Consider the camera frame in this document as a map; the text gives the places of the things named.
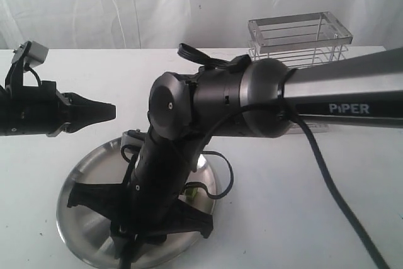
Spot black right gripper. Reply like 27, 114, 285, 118
67, 136, 213, 239

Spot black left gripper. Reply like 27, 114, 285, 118
15, 81, 116, 137

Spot black handled kitchen knife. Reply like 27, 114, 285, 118
118, 235, 139, 269

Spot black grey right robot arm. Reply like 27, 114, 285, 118
67, 45, 402, 238

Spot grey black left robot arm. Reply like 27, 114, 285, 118
1, 81, 116, 137

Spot green vegetable piece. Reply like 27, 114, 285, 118
184, 188, 198, 200

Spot round stainless steel plate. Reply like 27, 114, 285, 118
57, 137, 202, 268

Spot white backdrop curtain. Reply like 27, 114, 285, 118
1, 0, 402, 49

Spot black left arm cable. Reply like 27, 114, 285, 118
0, 67, 42, 93

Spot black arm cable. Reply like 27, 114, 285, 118
0, 67, 42, 93
119, 43, 394, 269

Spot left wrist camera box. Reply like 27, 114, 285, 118
6, 40, 49, 90

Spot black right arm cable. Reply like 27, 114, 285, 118
119, 43, 394, 269

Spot metal wire utensil rack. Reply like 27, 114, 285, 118
247, 12, 352, 133

